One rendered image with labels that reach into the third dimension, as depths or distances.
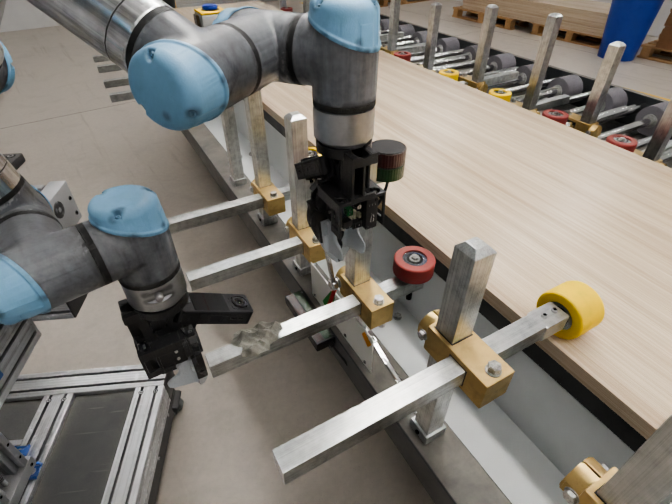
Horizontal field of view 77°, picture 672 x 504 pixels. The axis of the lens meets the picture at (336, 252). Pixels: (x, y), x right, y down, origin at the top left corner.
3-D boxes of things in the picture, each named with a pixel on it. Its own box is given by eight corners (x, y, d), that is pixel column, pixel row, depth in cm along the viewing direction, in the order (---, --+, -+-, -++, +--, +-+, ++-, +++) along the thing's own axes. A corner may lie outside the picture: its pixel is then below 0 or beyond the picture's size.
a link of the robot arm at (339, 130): (301, 99, 51) (358, 88, 54) (303, 135, 54) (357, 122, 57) (331, 120, 46) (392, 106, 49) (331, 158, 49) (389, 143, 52)
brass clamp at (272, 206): (267, 217, 115) (265, 201, 111) (249, 194, 124) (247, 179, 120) (288, 211, 117) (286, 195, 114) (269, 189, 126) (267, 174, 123)
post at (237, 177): (234, 187, 142) (209, 41, 113) (230, 180, 145) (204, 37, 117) (247, 183, 143) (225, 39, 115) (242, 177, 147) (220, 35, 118)
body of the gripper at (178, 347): (140, 346, 65) (114, 290, 57) (196, 325, 68) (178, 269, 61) (150, 384, 60) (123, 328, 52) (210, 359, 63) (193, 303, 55)
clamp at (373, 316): (370, 330, 78) (371, 312, 75) (334, 286, 87) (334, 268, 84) (394, 319, 80) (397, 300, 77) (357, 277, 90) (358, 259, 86)
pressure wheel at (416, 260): (404, 317, 84) (411, 275, 77) (382, 293, 89) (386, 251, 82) (436, 303, 87) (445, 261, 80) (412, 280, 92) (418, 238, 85)
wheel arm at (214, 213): (168, 238, 107) (164, 224, 104) (165, 231, 109) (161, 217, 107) (320, 194, 124) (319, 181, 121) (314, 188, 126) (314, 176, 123)
